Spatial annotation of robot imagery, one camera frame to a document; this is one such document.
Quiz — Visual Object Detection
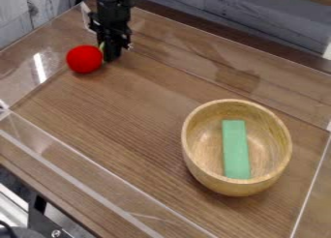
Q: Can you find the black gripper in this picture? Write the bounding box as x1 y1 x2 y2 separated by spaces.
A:
88 0 134 62

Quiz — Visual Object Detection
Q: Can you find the red felt radish toy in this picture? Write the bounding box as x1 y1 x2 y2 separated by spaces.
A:
65 45 104 74

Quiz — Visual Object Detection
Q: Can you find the clear acrylic table barrier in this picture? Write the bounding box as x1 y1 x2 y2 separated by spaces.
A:
0 9 331 238

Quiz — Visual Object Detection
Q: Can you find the wooden bowl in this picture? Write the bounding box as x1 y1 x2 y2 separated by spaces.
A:
181 99 292 196

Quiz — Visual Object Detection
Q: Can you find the green rectangular block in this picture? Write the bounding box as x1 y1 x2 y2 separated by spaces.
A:
222 120 250 180

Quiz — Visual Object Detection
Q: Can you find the clear acrylic corner bracket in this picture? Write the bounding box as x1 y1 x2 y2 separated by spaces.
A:
80 2 100 35

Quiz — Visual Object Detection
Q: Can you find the black table leg bracket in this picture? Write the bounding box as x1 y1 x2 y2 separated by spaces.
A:
26 194 73 238

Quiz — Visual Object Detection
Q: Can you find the black cable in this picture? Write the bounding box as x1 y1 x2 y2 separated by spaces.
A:
0 221 14 238

